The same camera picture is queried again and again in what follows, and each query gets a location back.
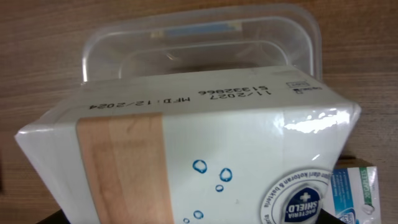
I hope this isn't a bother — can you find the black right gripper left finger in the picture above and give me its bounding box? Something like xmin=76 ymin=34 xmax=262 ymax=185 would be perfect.
xmin=36 ymin=210 xmax=70 ymax=224

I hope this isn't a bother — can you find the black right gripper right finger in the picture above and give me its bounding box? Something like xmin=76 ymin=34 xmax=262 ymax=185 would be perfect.
xmin=317 ymin=209 xmax=346 ymax=224

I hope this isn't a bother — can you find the white green caplets box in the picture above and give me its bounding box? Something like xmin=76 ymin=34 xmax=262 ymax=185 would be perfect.
xmin=323 ymin=158 xmax=381 ymax=224

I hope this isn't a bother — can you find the white plaster box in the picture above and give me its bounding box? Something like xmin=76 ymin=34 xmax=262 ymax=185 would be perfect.
xmin=15 ymin=66 xmax=361 ymax=223

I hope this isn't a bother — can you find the blue VapoDrops box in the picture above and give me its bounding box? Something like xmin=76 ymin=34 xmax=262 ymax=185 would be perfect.
xmin=150 ymin=22 xmax=243 ymax=39

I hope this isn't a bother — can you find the clear plastic container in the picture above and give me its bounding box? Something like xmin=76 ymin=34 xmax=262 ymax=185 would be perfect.
xmin=82 ymin=4 xmax=322 ymax=82

